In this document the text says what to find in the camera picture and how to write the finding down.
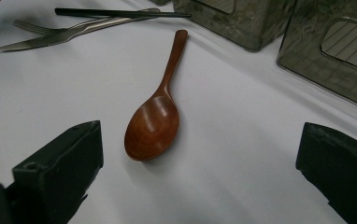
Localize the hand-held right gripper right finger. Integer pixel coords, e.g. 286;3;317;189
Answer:
295;121;357;224

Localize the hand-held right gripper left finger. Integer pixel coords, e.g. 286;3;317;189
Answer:
11;120;105;224

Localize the brown wooden spoon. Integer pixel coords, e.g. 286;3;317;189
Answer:
123;29;189;162

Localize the smoky transparent plastic bin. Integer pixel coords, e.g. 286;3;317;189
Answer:
276;0;357;113
171;0;296;52

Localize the steel table knife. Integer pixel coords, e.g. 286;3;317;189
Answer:
0;7;162;53

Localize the steel fork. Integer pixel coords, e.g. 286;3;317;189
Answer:
12;13;156;36

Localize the black chopstick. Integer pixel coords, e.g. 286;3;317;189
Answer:
54;7;193;19

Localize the white table sheet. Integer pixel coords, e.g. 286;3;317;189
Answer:
0;0;357;224

